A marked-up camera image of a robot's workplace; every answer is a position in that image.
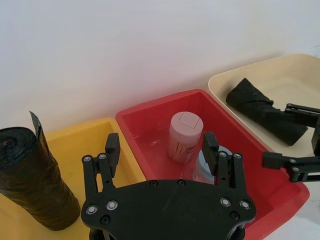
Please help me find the small black garbage bag roll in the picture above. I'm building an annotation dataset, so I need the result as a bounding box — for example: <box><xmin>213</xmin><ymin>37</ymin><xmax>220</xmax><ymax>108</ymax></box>
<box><xmin>225</xmin><ymin>77</ymin><xmax>309</xmax><ymax>147</ymax></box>

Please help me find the red plastic bin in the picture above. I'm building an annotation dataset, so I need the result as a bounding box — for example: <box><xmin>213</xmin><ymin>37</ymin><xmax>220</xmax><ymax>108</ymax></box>
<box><xmin>114</xmin><ymin>89</ymin><xmax>311</xmax><ymax>239</ymax></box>

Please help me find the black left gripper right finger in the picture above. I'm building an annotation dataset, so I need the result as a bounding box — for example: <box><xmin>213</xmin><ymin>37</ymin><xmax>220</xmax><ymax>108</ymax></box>
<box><xmin>201</xmin><ymin>131</ymin><xmax>251</xmax><ymax>199</ymax></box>

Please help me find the toothpick jar with grey lid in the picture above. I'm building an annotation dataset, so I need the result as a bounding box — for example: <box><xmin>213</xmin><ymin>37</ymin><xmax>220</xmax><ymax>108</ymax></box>
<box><xmin>167</xmin><ymin>111</ymin><xmax>204</xmax><ymax>165</ymax></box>

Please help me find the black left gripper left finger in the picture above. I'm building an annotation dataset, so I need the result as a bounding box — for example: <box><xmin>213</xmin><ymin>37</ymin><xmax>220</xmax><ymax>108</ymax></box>
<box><xmin>81</xmin><ymin>132</ymin><xmax>122</xmax><ymax>201</ymax></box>

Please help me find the yellow plastic bin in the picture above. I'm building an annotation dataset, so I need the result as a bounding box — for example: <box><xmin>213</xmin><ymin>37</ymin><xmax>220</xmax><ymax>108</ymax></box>
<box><xmin>0</xmin><ymin>117</ymin><xmax>148</xmax><ymax>240</ymax></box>

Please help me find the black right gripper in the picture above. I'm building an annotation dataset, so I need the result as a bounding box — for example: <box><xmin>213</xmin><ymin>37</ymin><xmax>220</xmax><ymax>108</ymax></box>
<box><xmin>261</xmin><ymin>102</ymin><xmax>320</xmax><ymax>185</ymax></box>

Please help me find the large black garbage bag roll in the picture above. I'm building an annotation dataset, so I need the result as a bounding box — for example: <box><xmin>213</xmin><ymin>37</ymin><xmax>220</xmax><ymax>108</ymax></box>
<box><xmin>0</xmin><ymin>110</ymin><xmax>82</xmax><ymax>232</ymax></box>

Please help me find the cream plastic bin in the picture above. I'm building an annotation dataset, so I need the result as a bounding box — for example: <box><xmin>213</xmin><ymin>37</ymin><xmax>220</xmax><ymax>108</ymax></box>
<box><xmin>207</xmin><ymin>53</ymin><xmax>320</xmax><ymax>162</ymax></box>

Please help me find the grey-blue round container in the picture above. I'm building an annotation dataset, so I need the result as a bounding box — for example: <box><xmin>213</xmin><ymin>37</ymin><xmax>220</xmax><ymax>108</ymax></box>
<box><xmin>193</xmin><ymin>147</ymin><xmax>234</xmax><ymax>186</ymax></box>

